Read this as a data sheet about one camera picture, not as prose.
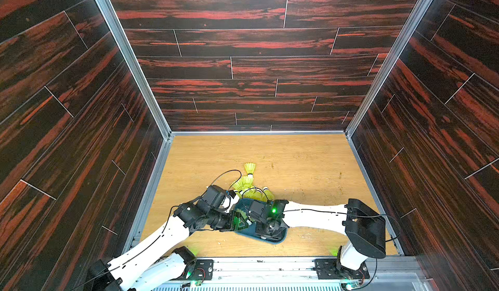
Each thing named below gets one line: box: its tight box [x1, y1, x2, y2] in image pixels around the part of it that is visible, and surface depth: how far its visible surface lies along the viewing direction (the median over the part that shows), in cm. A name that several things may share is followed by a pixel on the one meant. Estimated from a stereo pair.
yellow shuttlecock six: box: [261, 186, 275, 203], surface depth 95 cm
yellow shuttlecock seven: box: [241, 189, 264, 201], surface depth 92 cm
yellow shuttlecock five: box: [244, 162, 256, 177], surface depth 101 cm
